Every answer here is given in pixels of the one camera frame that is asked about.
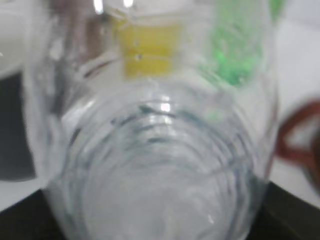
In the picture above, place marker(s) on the green soda bottle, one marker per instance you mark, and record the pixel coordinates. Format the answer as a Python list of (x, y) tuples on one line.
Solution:
[(236, 41)]

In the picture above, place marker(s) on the yellow paper cup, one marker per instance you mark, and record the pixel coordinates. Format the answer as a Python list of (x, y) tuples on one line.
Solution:
[(147, 43)]

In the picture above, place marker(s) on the red ceramic cup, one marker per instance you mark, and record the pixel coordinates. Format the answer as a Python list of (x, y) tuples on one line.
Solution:
[(298, 140)]

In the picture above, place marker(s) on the clear water bottle green label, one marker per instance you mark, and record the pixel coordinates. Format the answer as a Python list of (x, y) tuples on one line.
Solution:
[(168, 157)]

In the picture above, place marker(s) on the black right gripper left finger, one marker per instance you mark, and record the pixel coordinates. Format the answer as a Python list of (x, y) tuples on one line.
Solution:
[(29, 219)]

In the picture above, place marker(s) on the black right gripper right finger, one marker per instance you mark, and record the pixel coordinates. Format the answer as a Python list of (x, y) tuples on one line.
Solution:
[(286, 217)]

